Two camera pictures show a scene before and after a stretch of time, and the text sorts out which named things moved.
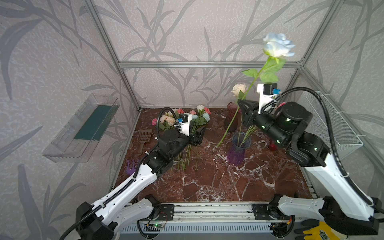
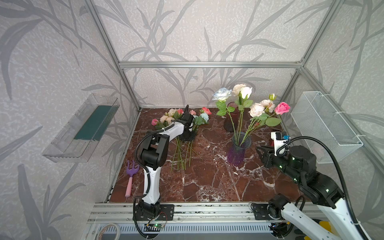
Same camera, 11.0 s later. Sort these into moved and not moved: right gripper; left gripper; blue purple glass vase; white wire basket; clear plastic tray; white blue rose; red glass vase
Moved: white blue rose; left gripper; right gripper
Not moved: red glass vase; clear plastic tray; blue purple glass vase; white wire basket
